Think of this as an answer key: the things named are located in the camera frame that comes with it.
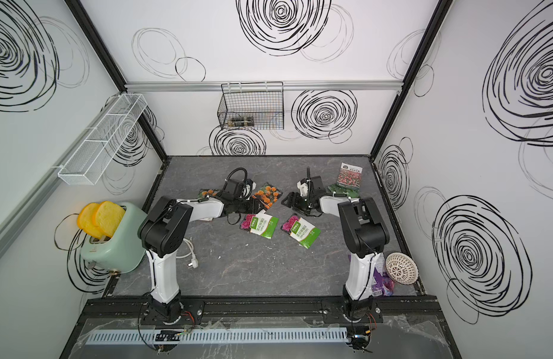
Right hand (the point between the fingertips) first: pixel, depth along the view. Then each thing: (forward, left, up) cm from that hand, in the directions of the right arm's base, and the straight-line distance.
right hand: (289, 203), depth 97 cm
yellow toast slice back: (-20, +68, +18) cm, 73 cm away
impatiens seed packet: (-11, -5, -4) cm, 13 cm away
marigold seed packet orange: (+7, +10, -4) cm, 13 cm away
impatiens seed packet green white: (-9, +12, -3) cm, 15 cm away
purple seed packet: (-33, -32, 0) cm, 46 cm away
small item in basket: (+20, +21, +29) cm, 41 cm away
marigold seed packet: (+7, +38, -3) cm, 39 cm away
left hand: (-1, +13, -2) cm, 13 cm away
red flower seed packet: (+20, -31, -4) cm, 37 cm away
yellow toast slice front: (-18, +63, +17) cm, 67 cm away
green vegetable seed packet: (+9, -31, -4) cm, 32 cm away
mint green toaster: (-28, +55, +12) cm, 63 cm away
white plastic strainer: (-26, -42, -4) cm, 49 cm away
